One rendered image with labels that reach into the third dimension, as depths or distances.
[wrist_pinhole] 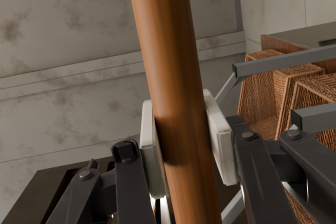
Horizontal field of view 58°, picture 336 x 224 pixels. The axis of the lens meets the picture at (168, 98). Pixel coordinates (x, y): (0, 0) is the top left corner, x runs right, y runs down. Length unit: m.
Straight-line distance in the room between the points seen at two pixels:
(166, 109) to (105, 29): 4.24
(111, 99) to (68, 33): 1.11
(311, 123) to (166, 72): 0.52
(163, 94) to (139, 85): 4.34
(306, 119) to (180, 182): 0.49
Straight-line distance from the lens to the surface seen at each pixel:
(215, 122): 0.15
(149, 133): 0.15
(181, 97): 0.16
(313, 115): 0.65
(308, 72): 1.29
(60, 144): 5.03
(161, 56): 0.15
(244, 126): 0.16
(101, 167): 1.88
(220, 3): 4.43
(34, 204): 1.78
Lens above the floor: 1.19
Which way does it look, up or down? 1 degrees up
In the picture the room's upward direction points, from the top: 101 degrees counter-clockwise
